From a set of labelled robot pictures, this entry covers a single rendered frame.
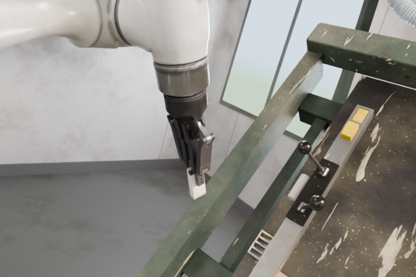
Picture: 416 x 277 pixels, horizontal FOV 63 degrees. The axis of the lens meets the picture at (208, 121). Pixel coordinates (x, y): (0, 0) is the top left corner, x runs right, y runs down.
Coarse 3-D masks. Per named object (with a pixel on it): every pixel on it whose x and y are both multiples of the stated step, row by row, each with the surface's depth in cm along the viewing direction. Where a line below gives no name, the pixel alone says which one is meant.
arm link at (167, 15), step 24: (120, 0) 52; (144, 0) 48; (168, 0) 47; (192, 0) 48; (120, 24) 53; (144, 24) 50; (168, 24) 48; (192, 24) 49; (144, 48) 53; (168, 48) 50; (192, 48) 51
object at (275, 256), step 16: (352, 112) 103; (336, 144) 98; (352, 144) 97; (336, 160) 96; (336, 176) 95; (288, 224) 89; (272, 240) 88; (288, 240) 87; (272, 256) 85; (288, 256) 87; (256, 272) 84; (272, 272) 83
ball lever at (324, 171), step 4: (304, 140) 89; (300, 144) 88; (304, 144) 88; (308, 144) 88; (300, 148) 88; (304, 148) 88; (308, 148) 88; (300, 152) 89; (304, 152) 88; (308, 152) 88; (312, 156) 90; (312, 160) 91; (316, 160) 91; (316, 164) 92; (320, 168) 92; (324, 168) 93; (320, 172) 93; (324, 172) 92; (328, 172) 93; (324, 176) 92
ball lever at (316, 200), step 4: (316, 196) 79; (320, 196) 79; (312, 200) 79; (316, 200) 78; (320, 200) 78; (324, 200) 79; (300, 204) 89; (304, 204) 89; (308, 204) 84; (312, 204) 79; (316, 204) 78; (320, 204) 78; (324, 204) 78; (300, 208) 88; (304, 208) 87; (312, 208) 79; (316, 208) 78; (320, 208) 78; (300, 212) 89
